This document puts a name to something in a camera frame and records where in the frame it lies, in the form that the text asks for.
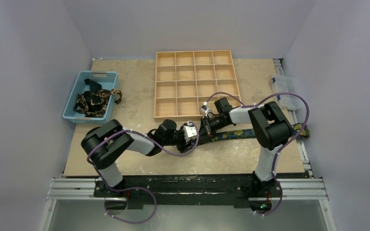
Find black tie in basket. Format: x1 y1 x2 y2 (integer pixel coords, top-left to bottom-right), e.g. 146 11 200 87
83 78 102 106

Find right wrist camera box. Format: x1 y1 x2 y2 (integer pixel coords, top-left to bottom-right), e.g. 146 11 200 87
200 102 214 118

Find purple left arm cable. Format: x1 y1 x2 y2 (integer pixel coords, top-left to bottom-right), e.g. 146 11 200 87
86 122 200 198

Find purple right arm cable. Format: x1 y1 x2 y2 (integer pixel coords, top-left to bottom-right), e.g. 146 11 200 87
204 91 310 217

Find leopard print tie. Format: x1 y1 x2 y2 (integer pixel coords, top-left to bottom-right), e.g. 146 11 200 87
74 89 122 118

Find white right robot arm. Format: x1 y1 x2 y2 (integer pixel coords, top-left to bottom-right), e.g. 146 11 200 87
199 98 293 196

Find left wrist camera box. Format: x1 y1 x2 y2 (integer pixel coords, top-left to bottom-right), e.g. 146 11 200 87
182 121 198 141

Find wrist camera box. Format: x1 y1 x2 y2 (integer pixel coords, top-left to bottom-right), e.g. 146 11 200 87
182 121 198 141
200 102 214 118

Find blue plastic basket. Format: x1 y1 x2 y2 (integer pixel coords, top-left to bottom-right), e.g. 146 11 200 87
63 71 122 124

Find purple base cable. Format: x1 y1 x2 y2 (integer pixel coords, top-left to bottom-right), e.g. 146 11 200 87
104 187 158 224

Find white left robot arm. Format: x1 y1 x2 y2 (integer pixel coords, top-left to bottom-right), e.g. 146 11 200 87
80 119 199 197

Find blue floral tie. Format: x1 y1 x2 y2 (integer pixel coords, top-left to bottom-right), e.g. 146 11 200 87
198 123 310 146

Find wooden compartment tray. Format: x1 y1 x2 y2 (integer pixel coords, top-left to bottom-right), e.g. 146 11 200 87
154 50 241 121

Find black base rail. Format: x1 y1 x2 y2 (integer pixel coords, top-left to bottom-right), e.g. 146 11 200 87
93 173 282 213

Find clear plastic box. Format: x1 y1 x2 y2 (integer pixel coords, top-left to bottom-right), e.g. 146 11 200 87
271 75 302 111

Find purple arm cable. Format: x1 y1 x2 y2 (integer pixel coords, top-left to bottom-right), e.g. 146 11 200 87
86 122 200 198
204 91 310 217

